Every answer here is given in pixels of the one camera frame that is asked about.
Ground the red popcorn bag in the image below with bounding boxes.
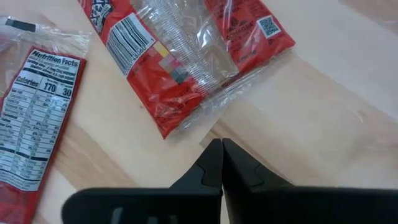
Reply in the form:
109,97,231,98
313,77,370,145
77,0,297,141
0,15,91,224

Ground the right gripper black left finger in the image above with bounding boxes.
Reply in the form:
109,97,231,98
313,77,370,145
61,138,223,224

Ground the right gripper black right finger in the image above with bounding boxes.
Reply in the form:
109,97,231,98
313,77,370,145
221,138,398,224

